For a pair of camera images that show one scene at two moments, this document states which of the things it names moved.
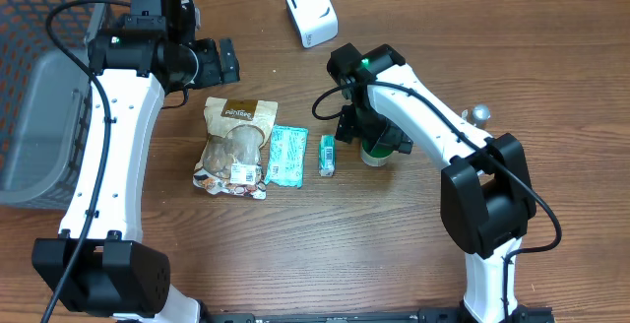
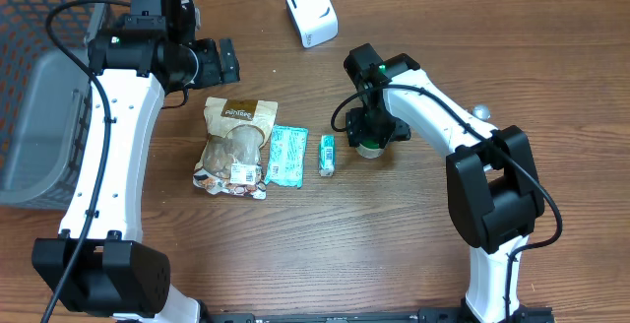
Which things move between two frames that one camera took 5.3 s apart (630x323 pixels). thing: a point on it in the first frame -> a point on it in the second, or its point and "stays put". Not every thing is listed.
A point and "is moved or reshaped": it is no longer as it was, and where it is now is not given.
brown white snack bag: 230,161 stays put
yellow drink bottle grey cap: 476,115 stays put
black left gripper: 208,74 stays put
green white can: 375,157 is moved or reshaped
